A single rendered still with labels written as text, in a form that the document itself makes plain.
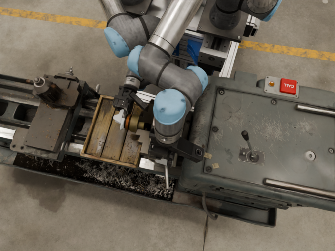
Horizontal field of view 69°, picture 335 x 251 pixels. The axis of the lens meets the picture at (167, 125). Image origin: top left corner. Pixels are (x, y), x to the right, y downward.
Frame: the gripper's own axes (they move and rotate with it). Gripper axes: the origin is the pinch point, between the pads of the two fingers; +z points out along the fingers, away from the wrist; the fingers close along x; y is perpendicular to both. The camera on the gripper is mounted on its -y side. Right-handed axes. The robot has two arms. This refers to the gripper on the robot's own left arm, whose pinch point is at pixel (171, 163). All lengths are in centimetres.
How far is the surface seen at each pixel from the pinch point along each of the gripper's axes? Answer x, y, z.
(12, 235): 31, 119, 140
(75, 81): -46, 63, 24
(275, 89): -38, -35, -6
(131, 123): -20.2, 21.6, 12.4
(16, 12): -176, 209, 88
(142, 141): -14.0, 15.3, 15.4
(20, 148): -7, 81, 38
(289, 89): -38, -40, -7
